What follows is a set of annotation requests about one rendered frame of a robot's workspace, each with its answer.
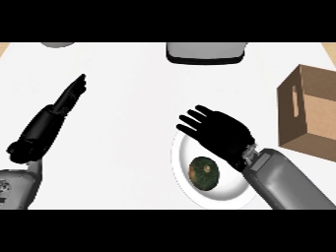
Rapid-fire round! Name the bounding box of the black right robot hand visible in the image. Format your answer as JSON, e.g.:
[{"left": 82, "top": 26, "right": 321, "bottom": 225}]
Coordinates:
[{"left": 174, "top": 104, "right": 256, "bottom": 172}]

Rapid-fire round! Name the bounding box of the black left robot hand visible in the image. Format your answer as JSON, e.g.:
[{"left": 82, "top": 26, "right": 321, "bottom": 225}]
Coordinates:
[{"left": 5, "top": 73, "right": 87, "bottom": 164}]

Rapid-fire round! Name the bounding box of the green bell pepper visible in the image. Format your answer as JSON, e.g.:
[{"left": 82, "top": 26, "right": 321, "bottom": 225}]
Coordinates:
[{"left": 188, "top": 156, "right": 220, "bottom": 192}]

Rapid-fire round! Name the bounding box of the white plate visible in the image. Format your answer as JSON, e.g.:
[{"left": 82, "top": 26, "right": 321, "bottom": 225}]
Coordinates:
[{"left": 170, "top": 130, "right": 262, "bottom": 210}]

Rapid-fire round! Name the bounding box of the brown cardboard box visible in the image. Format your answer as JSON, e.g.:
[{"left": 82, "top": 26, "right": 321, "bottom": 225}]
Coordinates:
[{"left": 276, "top": 64, "right": 336, "bottom": 168}]

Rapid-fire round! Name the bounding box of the grey round object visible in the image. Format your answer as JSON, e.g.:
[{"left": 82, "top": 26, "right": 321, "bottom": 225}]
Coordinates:
[{"left": 39, "top": 42, "right": 76, "bottom": 49}]

